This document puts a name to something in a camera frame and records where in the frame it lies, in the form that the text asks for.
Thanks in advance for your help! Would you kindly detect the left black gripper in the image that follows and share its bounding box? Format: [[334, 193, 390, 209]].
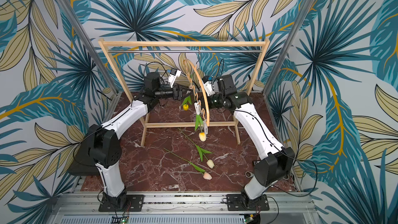
[[155, 83, 194, 100]]

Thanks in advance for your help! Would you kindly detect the yellow tulip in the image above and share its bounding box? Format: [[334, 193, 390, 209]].
[[182, 96, 192, 111]]

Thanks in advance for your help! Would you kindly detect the tan wavy clothes hanger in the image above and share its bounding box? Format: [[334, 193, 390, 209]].
[[179, 53, 210, 126]]

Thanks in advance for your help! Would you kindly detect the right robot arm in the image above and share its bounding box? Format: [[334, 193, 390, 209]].
[[202, 75, 295, 200]]

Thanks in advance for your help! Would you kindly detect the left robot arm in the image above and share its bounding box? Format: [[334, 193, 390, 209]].
[[86, 68, 190, 211]]

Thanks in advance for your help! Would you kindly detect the white clothespin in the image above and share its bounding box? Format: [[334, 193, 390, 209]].
[[194, 102, 202, 116]]

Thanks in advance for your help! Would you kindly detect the grey clothespin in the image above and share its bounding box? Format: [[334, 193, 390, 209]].
[[203, 122, 208, 135]]

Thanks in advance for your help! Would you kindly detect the white tulip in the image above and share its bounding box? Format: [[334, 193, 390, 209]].
[[178, 128, 215, 169]]

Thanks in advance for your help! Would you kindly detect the pink tulip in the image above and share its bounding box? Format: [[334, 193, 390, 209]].
[[164, 148, 212, 180]]

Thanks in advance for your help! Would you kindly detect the silver wrench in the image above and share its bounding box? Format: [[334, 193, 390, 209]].
[[245, 171, 254, 178]]

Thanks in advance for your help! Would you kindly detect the metal rack rod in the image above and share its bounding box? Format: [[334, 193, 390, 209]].
[[108, 49, 262, 54]]

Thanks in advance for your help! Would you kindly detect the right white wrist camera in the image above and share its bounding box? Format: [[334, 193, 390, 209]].
[[202, 76, 215, 97]]

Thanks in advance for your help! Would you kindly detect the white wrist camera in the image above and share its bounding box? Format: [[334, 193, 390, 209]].
[[168, 68, 181, 88], [202, 76, 215, 97]]

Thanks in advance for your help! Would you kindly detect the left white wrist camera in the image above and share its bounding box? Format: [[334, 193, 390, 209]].
[[168, 68, 181, 88]]

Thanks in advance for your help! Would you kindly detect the wooden clothes rack frame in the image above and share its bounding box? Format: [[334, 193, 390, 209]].
[[98, 38, 270, 147]]

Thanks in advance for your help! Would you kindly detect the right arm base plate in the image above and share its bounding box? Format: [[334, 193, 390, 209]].
[[226, 192, 269, 211]]

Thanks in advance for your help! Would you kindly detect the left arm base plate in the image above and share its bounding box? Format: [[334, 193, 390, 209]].
[[98, 193, 144, 212]]

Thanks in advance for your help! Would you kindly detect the aluminium front rail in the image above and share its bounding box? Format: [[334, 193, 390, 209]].
[[47, 191, 321, 224]]

